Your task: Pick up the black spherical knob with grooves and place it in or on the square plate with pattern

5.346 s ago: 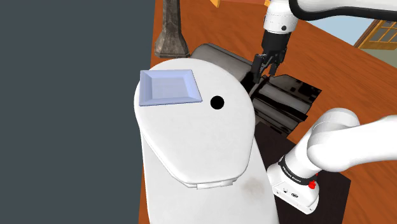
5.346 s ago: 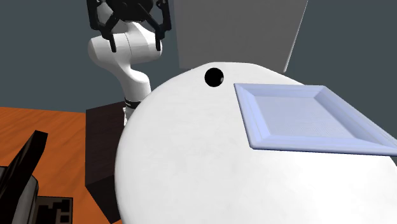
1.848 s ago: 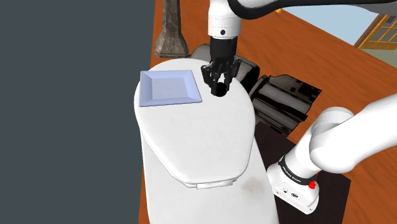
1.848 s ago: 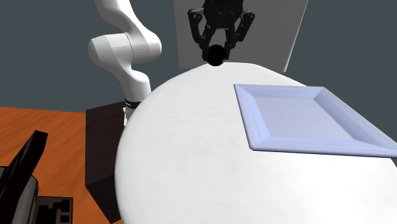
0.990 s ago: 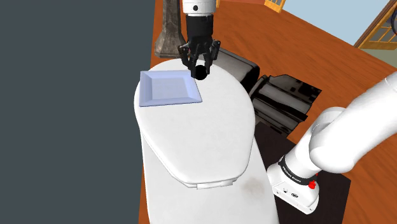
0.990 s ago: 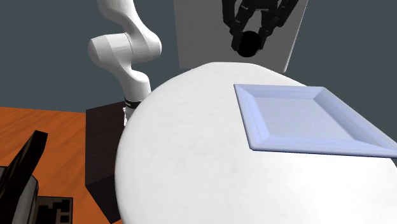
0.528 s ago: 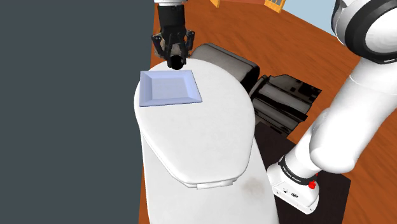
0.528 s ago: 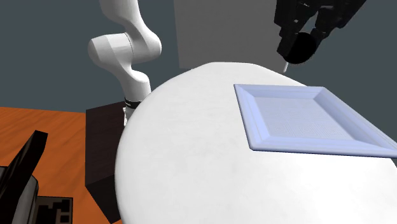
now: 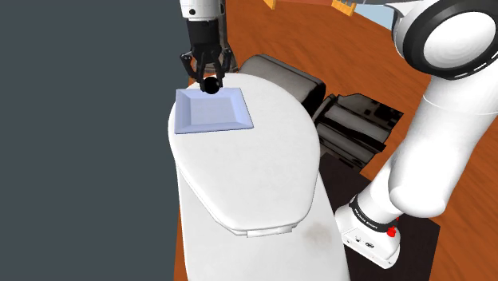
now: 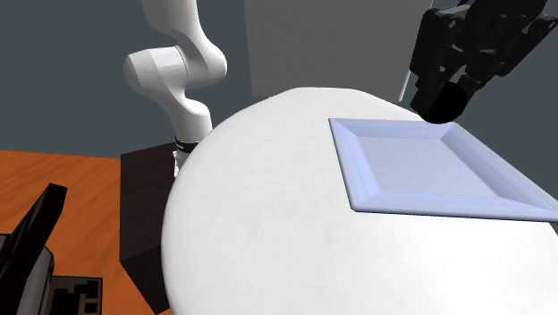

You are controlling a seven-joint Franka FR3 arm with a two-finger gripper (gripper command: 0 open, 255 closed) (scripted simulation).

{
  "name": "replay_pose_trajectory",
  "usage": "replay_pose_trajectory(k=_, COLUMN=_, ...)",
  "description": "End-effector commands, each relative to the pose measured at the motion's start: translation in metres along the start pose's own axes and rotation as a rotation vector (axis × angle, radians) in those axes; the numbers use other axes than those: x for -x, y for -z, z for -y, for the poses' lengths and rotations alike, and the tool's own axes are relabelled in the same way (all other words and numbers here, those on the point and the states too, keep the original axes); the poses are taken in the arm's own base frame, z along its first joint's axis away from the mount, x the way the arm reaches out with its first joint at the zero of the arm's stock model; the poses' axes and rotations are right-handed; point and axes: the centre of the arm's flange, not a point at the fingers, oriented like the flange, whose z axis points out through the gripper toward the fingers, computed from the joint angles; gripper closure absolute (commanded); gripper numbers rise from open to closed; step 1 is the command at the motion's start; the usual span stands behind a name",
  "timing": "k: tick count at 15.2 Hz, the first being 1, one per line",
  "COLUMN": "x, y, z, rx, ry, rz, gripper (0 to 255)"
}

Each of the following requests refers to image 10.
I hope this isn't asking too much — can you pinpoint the black round ball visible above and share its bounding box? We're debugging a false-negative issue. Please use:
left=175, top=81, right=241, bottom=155
left=418, top=81, right=470, bottom=126

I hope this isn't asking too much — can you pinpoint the dark robot stand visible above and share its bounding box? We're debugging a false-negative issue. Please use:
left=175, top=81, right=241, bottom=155
left=119, top=141, right=190, bottom=315

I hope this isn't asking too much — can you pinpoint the pale blue square plate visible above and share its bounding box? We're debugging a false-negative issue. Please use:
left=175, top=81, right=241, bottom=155
left=327, top=117, right=558, bottom=224

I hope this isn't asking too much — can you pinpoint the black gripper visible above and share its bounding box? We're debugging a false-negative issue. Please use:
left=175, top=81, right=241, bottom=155
left=409, top=0, right=558, bottom=115

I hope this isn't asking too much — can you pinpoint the white round table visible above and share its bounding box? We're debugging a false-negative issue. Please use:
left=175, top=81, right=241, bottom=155
left=160, top=87, right=558, bottom=315

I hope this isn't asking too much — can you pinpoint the black and grey appliance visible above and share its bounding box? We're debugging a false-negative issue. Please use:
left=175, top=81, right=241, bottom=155
left=0, top=183, right=104, bottom=315

